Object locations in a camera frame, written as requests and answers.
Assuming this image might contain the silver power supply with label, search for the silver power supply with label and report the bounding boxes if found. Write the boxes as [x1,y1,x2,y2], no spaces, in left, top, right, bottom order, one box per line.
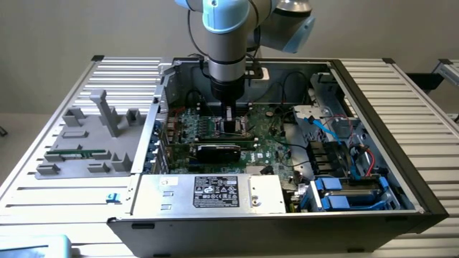
[130,174,285,216]

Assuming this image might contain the black graphics card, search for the black graphics card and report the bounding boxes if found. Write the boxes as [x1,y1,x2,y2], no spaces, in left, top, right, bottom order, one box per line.
[168,144,257,165]

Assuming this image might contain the neighbouring metal slat table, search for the neighbouring metal slat table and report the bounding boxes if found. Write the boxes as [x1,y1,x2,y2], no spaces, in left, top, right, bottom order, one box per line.
[432,58,459,79]

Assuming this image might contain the metal drive cage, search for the metal drive cage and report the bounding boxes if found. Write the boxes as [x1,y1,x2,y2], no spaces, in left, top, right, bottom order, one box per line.
[292,104,360,143]

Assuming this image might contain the black open PC case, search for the black open PC case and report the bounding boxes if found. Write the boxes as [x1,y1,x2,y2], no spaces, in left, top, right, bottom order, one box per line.
[106,55,449,258]

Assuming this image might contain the green RAM stick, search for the green RAM stick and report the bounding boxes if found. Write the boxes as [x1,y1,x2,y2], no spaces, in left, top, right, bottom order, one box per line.
[45,149,106,160]

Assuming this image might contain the red wire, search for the red wire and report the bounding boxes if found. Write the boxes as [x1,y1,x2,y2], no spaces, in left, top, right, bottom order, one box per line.
[360,146,376,178]

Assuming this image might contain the blue disk bay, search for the blue disk bay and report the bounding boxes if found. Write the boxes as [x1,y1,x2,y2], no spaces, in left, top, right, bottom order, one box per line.
[309,174,400,213]

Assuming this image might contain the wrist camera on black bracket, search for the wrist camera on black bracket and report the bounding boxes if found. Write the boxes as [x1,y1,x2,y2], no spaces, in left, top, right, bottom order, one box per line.
[244,67,269,81]

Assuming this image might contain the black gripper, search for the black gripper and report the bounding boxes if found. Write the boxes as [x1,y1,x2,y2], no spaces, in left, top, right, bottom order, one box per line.
[209,76,245,109]

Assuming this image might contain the grey parts rack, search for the grey parts rack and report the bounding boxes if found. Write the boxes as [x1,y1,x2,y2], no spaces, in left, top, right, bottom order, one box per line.
[33,89,148,180]

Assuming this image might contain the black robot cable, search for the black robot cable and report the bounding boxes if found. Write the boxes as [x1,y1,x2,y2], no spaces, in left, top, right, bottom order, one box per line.
[185,8,209,58]

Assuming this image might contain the black fan shroud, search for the black fan shroud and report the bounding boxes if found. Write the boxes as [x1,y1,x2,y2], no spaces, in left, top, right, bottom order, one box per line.
[306,141,350,178]

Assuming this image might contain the light blue box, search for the light blue box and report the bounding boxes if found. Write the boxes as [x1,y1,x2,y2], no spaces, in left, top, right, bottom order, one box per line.
[0,234,72,258]

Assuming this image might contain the CPU socket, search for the CPU socket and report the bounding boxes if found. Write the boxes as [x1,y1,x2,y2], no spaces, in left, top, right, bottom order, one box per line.
[210,115,252,138]

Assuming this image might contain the green motherboard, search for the green motherboard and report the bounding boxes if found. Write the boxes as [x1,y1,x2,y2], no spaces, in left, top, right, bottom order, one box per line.
[162,103,305,176]

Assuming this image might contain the black socket cover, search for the black socket cover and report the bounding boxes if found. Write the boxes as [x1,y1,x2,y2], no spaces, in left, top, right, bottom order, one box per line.
[224,119,245,134]

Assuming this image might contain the blue flat wire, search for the blue flat wire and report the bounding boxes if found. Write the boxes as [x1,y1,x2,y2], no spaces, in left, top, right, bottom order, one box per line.
[302,116,360,181]

